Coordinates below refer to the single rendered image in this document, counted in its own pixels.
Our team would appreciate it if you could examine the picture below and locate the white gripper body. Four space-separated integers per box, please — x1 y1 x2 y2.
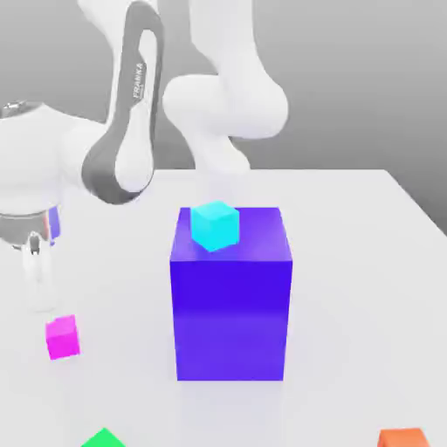
20 241 58 314

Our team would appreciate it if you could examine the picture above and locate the small magenta cube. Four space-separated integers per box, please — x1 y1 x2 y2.
45 313 82 361

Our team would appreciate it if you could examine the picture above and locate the small green cube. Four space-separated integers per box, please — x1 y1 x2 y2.
80 427 127 447

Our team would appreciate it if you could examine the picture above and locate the small cyan cube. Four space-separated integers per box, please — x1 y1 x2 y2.
190 200 241 253

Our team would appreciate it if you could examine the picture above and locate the small orange cube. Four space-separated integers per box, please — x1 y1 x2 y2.
376 427 431 447

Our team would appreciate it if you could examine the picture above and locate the large purple box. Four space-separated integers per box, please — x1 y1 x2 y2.
168 206 293 382

